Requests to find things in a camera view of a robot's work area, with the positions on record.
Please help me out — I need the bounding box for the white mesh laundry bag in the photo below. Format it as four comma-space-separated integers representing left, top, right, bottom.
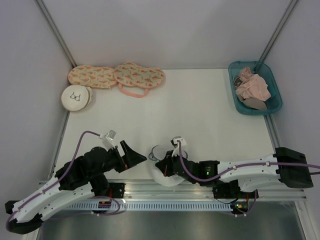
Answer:
147, 144, 184, 187

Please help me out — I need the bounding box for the white slotted cable duct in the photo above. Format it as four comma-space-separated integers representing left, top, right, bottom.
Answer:
65, 200, 232, 212

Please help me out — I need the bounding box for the floral bra bag left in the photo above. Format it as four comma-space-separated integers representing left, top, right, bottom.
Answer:
67, 65, 118, 89

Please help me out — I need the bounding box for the frame post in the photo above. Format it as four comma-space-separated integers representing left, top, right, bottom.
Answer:
258, 0, 300, 63
34, 0, 77, 68

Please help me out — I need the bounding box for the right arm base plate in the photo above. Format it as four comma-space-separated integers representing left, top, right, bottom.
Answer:
212, 185, 255, 200

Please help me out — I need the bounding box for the pink bra pile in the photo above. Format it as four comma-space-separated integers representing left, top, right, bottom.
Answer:
233, 66, 271, 111

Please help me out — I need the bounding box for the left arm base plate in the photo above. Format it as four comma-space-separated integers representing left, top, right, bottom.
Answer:
97, 182, 126, 199

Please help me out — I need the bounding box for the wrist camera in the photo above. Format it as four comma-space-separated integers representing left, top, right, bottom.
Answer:
99, 130, 117, 151
171, 136, 189, 163

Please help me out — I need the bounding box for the floral bra bag with handle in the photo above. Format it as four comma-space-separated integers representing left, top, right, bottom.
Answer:
113, 62, 166, 98

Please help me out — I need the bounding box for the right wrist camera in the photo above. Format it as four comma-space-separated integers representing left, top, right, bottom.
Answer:
171, 136, 189, 163

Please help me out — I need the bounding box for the right frame post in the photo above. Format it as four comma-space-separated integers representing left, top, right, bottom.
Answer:
258, 0, 300, 63

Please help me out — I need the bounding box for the left frame post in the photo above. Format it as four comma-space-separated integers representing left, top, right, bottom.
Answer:
34, 0, 77, 68

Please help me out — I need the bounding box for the cream round glasses pouch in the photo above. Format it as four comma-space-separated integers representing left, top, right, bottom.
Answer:
61, 85, 93, 112

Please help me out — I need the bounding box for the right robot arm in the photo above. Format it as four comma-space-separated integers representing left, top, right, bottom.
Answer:
148, 145, 314, 199

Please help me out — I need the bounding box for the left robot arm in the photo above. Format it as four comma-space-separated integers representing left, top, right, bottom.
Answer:
5, 140, 147, 235

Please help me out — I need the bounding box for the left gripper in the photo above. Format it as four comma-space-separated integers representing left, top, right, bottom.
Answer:
89, 140, 147, 178

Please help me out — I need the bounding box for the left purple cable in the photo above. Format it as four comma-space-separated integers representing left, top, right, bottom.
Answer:
5, 130, 124, 232

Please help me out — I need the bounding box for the aluminium front rail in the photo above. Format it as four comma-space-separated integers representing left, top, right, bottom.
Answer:
33, 178, 308, 201

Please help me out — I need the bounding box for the teal plastic basket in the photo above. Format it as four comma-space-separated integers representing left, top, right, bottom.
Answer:
228, 61, 283, 116

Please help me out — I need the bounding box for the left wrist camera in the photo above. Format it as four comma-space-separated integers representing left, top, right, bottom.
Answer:
99, 130, 117, 151

